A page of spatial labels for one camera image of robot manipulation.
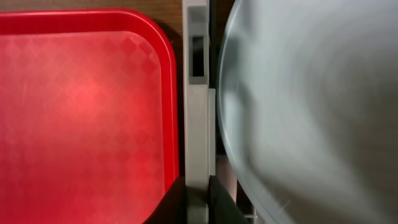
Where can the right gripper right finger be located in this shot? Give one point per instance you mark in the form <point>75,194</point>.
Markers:
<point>222,208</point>

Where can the light blue plate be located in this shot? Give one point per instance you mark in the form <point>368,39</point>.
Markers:
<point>307,105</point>

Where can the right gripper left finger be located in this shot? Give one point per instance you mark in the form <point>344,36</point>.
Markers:
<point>172,209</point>

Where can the grey dishwasher rack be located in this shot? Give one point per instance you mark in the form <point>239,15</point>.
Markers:
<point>204,155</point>

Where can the red serving tray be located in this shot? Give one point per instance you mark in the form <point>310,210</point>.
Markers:
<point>88,116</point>

